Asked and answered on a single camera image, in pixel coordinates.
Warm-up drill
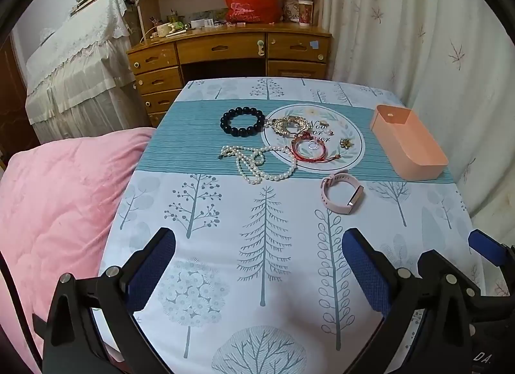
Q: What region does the white pearl necklace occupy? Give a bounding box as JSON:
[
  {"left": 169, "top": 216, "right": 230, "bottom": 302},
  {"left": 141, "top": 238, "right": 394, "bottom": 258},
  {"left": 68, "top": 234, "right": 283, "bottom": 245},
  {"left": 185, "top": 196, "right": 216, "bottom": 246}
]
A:
[{"left": 219, "top": 144, "right": 298, "bottom": 186}]

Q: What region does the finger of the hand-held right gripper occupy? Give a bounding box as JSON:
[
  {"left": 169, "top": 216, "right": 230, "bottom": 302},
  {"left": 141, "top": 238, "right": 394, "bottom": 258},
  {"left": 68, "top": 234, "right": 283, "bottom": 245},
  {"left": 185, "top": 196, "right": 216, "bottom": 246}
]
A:
[
  {"left": 468, "top": 228, "right": 515, "bottom": 278},
  {"left": 463, "top": 285, "right": 515, "bottom": 320}
]

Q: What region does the wooden desk with shelves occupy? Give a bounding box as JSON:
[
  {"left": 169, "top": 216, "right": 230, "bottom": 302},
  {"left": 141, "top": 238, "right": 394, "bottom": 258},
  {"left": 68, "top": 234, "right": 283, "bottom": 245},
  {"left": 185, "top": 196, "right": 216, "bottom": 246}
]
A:
[{"left": 126, "top": 0, "right": 334, "bottom": 127}]

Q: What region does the peach plastic box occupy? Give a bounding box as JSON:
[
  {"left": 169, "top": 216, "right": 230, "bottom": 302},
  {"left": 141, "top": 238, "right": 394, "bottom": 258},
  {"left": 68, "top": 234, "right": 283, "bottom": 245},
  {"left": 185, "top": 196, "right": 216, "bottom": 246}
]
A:
[{"left": 369, "top": 104, "right": 449, "bottom": 181}]

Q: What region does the black bead bracelet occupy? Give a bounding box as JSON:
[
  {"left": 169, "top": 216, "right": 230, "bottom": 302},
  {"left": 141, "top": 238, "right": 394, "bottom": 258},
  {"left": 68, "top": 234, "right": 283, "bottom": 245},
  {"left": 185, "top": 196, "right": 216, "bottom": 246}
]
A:
[{"left": 220, "top": 106, "right": 266, "bottom": 137}]

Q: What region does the pink quilt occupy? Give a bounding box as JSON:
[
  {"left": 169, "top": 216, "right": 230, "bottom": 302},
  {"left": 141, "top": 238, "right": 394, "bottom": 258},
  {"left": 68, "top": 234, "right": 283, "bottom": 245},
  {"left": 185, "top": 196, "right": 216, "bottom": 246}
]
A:
[{"left": 0, "top": 126, "right": 157, "bottom": 367}]

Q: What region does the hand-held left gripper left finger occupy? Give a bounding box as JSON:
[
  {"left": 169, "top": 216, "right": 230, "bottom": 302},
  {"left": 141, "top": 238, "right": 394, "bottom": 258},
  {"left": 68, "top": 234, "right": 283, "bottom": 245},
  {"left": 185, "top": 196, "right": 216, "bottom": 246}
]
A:
[{"left": 32, "top": 227, "right": 178, "bottom": 374}]

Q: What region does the white leaf print curtain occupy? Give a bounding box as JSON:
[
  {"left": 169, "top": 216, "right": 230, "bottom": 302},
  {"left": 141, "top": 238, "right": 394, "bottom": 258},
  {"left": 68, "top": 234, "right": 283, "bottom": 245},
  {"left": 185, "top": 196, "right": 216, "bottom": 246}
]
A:
[{"left": 322, "top": 0, "right": 515, "bottom": 298}]

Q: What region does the pink smart watch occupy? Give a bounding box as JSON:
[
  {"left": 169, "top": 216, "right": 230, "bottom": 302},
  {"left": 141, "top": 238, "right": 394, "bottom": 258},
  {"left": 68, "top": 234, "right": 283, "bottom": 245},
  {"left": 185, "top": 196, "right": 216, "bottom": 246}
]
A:
[{"left": 321, "top": 171, "right": 365, "bottom": 214}]

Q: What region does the cream toy figure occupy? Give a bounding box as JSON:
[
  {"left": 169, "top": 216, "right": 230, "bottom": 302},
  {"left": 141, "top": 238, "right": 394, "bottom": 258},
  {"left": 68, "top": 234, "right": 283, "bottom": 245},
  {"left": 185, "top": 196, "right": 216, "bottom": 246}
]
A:
[{"left": 156, "top": 21, "right": 189, "bottom": 38}]

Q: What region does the white lace covered furniture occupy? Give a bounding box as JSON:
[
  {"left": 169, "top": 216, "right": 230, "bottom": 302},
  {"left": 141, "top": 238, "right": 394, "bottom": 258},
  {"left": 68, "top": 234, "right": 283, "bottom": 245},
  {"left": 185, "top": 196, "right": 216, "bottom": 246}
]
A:
[{"left": 24, "top": 0, "right": 151, "bottom": 145}]

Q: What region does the red and white tin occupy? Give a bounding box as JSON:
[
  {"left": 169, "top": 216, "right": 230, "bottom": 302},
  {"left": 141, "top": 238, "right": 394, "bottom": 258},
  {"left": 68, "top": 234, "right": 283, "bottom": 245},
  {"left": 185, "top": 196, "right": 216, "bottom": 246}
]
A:
[{"left": 297, "top": 0, "right": 314, "bottom": 27}]

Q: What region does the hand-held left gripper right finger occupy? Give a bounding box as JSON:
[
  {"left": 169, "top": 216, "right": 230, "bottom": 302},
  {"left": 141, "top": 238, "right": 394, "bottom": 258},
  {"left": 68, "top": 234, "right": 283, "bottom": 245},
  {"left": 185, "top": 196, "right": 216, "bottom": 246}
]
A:
[{"left": 341, "top": 227, "right": 482, "bottom": 374}]

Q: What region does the red string bracelet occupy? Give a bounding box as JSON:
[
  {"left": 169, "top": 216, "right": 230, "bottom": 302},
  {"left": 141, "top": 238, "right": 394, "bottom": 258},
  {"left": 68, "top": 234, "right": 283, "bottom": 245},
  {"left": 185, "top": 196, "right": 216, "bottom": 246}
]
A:
[{"left": 290, "top": 130, "right": 342, "bottom": 165}]

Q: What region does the gold chain necklace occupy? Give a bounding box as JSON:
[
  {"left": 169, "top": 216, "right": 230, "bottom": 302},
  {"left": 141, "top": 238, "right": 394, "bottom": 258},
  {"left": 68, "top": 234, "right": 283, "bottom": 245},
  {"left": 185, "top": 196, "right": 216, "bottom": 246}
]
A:
[{"left": 263, "top": 114, "right": 314, "bottom": 137}]

